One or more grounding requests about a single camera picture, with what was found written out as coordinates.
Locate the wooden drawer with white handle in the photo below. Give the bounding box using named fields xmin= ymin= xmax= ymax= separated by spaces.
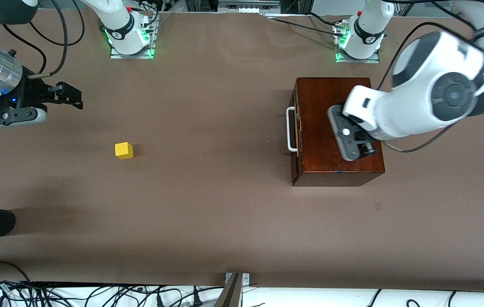
xmin=287 ymin=79 xmax=303 ymax=187

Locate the yellow block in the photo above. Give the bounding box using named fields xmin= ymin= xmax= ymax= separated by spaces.
xmin=115 ymin=142 xmax=134 ymax=160

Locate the dark brown wooden cabinet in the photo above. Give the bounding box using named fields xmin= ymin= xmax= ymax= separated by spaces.
xmin=292 ymin=77 xmax=385 ymax=187

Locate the dark metal bar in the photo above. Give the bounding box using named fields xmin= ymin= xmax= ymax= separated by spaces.
xmin=214 ymin=273 xmax=243 ymax=307

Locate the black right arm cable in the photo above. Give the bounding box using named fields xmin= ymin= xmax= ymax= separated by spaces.
xmin=2 ymin=23 xmax=47 ymax=74
xmin=28 ymin=0 xmax=85 ymax=80

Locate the black base cable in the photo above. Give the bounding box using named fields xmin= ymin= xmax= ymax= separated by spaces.
xmin=267 ymin=13 xmax=345 ymax=35

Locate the black looped floor cable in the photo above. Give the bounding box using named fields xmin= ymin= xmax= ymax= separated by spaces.
xmin=0 ymin=261 xmax=33 ymax=285

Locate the silver edge bracket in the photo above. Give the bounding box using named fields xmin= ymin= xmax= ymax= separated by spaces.
xmin=225 ymin=272 xmax=250 ymax=287

